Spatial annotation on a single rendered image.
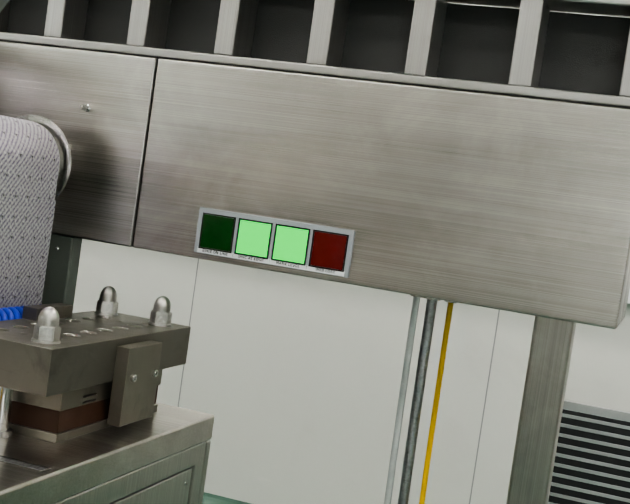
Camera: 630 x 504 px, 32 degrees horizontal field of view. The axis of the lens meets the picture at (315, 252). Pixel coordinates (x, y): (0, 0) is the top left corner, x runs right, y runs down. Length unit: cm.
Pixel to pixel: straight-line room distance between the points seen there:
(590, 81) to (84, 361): 81
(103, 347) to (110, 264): 294
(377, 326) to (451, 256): 246
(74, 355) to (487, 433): 269
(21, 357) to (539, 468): 80
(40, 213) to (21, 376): 34
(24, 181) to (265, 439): 270
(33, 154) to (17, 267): 17
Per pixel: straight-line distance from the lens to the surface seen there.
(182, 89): 170
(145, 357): 155
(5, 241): 160
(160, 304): 169
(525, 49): 157
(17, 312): 160
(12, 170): 159
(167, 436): 158
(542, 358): 170
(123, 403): 152
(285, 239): 161
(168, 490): 163
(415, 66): 159
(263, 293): 414
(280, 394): 415
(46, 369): 138
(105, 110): 176
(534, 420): 172
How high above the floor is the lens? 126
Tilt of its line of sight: 3 degrees down
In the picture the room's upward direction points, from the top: 8 degrees clockwise
